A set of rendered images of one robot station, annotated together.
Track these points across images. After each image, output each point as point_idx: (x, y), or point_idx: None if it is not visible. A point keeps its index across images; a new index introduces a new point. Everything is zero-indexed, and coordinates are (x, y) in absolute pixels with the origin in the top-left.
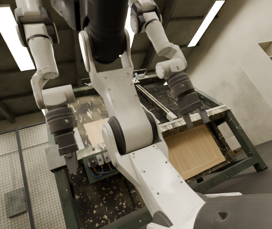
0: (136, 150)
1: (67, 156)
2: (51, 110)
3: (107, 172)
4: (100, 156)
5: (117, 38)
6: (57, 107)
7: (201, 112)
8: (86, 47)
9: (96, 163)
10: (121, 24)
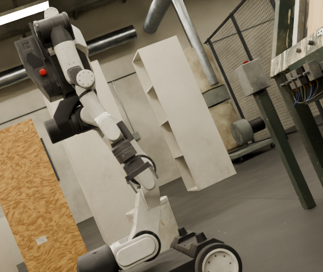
0: None
1: None
2: None
3: (299, 103)
4: (289, 76)
5: (81, 131)
6: None
7: (130, 185)
8: None
9: (288, 86)
10: (71, 134)
